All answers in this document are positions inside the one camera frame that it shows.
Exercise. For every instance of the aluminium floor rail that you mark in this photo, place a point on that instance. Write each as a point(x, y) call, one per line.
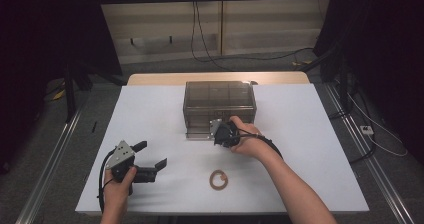
point(384, 184)
point(50, 170)

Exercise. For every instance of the white table mat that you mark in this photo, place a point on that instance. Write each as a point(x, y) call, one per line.
point(160, 117)

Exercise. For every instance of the black metal stand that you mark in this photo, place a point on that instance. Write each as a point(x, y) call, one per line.
point(343, 84)
point(70, 97)

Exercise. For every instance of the small black stick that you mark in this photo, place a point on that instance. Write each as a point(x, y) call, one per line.
point(94, 126)

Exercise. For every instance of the person's left hand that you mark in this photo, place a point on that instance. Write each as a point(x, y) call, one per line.
point(116, 192)

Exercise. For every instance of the white power strip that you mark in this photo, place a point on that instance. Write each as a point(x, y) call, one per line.
point(366, 129)

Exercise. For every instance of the black curtain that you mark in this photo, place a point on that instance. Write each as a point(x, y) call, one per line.
point(40, 50)
point(386, 50)

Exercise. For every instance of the black wall hook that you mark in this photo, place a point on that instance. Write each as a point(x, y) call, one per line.
point(131, 41)
point(171, 39)

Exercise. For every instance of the yellow floor tape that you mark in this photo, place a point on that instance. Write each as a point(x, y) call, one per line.
point(58, 95)
point(301, 63)

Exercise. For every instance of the person's right hand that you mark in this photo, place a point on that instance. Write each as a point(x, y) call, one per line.
point(250, 144)

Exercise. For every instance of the wooden table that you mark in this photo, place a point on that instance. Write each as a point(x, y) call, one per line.
point(160, 79)

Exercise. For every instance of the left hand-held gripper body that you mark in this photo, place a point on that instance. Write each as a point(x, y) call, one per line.
point(120, 155)

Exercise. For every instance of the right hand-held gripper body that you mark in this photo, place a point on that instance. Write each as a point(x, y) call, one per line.
point(224, 134)

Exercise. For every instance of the smoky transparent drawer box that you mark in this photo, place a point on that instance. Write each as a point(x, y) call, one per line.
point(218, 97)

